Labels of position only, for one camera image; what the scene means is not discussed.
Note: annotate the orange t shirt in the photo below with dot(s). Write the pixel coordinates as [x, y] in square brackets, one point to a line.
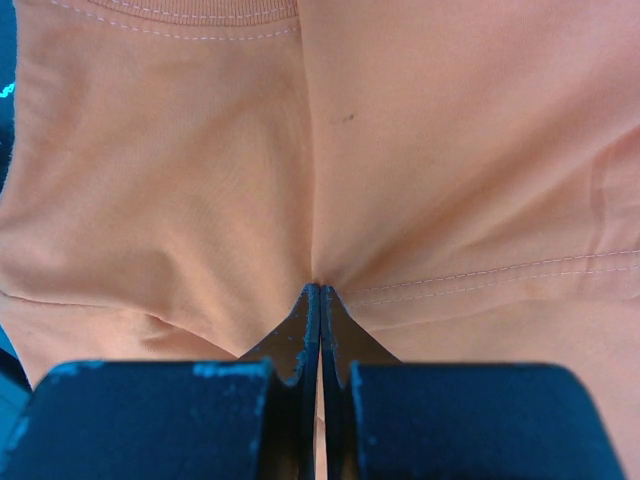
[464, 173]

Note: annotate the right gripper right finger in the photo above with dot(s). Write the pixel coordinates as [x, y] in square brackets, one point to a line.
[386, 419]

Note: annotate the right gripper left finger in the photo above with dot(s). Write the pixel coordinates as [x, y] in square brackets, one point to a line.
[253, 418]

